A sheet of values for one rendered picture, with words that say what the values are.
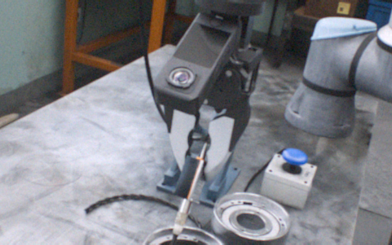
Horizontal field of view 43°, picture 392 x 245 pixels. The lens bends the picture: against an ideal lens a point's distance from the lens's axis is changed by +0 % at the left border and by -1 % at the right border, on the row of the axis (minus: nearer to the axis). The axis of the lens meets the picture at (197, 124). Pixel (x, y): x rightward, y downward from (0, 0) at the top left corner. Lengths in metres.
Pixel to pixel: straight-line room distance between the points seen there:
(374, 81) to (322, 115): 0.13
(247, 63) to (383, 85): 0.50
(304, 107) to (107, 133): 0.41
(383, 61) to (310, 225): 0.36
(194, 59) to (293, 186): 0.37
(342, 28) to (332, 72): 0.09
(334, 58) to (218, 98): 0.53
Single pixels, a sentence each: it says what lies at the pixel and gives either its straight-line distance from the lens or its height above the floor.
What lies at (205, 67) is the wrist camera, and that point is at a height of 1.07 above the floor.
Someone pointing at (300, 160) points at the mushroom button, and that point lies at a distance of 0.79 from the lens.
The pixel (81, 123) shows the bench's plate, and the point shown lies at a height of 0.80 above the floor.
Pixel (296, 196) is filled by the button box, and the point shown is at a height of 0.82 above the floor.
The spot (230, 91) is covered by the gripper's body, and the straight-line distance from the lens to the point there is 0.52.
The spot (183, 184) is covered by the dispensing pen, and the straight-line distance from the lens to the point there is 0.56.
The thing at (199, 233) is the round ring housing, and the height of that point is 0.84.
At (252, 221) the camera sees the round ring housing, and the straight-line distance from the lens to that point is 0.72.
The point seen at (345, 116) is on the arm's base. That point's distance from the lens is 1.08.
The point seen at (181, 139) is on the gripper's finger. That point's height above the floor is 0.97.
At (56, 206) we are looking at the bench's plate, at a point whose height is 0.80.
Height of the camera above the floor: 1.22
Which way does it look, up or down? 25 degrees down
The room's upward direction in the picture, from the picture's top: 10 degrees clockwise
